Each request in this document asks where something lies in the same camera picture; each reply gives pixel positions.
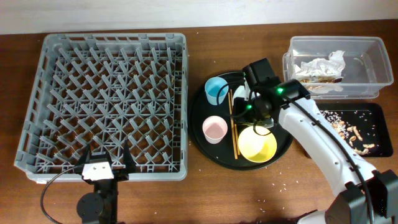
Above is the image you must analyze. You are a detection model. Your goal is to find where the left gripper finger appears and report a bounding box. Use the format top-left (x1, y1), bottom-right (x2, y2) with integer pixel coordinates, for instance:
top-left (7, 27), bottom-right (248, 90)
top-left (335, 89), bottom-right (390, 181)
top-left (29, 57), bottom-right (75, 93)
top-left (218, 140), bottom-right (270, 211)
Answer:
top-left (123, 140), bottom-right (136, 173)
top-left (75, 144), bottom-right (91, 174)

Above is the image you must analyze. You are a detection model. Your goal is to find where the wooden chopstick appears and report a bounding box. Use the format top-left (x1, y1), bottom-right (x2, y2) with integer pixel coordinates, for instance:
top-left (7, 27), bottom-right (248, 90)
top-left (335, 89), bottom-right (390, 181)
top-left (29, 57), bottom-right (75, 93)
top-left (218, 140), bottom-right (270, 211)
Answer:
top-left (229, 90), bottom-right (241, 157)
top-left (228, 92), bottom-right (238, 160)

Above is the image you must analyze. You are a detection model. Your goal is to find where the yellow bowl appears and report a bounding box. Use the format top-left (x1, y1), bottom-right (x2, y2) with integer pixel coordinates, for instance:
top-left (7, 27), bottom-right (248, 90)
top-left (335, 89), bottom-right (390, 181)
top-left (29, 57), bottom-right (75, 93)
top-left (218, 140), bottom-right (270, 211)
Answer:
top-left (238, 126), bottom-right (277, 163)

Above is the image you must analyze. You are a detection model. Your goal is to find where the pink plastic cup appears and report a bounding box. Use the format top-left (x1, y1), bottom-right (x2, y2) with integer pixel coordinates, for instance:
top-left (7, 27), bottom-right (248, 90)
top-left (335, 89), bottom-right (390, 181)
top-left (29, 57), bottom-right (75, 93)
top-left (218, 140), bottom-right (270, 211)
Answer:
top-left (202, 116), bottom-right (228, 144)

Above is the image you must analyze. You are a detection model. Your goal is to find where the blue plastic cup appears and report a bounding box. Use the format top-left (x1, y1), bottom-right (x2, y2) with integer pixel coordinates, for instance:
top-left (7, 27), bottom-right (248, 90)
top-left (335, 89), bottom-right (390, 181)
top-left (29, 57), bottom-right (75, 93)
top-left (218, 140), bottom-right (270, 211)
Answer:
top-left (205, 77), bottom-right (229, 106)

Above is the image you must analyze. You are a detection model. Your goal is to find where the foil paper wrapper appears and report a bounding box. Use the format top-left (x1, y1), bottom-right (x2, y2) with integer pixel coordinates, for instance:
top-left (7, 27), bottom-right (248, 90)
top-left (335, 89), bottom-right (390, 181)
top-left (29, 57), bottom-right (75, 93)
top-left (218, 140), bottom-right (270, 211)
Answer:
top-left (292, 50), bottom-right (346, 95)

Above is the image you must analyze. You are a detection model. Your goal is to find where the food scraps and rice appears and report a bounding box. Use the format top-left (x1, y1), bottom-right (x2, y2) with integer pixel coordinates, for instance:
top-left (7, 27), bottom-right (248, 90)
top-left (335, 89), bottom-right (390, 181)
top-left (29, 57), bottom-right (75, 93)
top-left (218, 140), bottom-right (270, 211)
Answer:
top-left (321, 110), bottom-right (377, 156)

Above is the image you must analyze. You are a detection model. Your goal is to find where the grey round plate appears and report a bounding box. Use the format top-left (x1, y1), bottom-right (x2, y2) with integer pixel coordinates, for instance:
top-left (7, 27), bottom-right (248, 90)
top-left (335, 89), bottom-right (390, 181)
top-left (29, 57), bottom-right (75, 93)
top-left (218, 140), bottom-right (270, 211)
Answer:
top-left (233, 85), bottom-right (249, 105)

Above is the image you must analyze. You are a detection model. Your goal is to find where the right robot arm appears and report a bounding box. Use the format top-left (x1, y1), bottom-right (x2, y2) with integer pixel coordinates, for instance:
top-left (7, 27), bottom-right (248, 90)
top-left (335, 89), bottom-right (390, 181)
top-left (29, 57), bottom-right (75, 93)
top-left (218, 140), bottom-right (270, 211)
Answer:
top-left (240, 58), bottom-right (397, 224)

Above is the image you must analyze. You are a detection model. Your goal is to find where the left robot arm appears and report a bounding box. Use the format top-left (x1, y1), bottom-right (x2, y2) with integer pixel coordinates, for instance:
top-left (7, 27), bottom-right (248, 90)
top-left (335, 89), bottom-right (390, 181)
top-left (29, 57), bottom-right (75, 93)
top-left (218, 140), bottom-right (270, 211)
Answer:
top-left (75, 142), bottom-right (136, 223)

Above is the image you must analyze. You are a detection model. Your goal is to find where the grey dishwasher rack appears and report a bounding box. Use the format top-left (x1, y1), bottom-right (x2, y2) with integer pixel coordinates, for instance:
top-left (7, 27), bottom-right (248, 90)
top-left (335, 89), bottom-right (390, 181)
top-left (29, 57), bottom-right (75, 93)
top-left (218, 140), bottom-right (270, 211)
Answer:
top-left (14, 33), bottom-right (188, 184)

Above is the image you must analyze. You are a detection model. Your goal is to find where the round black tray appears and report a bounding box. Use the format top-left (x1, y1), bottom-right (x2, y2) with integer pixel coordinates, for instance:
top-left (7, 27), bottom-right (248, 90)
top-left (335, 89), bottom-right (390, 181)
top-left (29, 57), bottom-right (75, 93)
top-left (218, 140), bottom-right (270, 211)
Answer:
top-left (188, 85), bottom-right (294, 170)

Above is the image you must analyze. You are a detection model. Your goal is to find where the clear plastic bin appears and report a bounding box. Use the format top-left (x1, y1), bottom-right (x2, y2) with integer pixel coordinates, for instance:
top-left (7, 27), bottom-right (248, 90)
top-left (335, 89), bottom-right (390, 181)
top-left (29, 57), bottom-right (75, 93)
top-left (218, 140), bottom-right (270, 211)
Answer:
top-left (282, 36), bottom-right (394, 100)

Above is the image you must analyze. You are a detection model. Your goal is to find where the black rectangular tray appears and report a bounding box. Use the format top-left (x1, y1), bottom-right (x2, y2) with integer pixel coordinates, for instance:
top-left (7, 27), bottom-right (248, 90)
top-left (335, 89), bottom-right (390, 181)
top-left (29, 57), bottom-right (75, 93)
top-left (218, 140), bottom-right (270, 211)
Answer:
top-left (317, 103), bottom-right (393, 157)

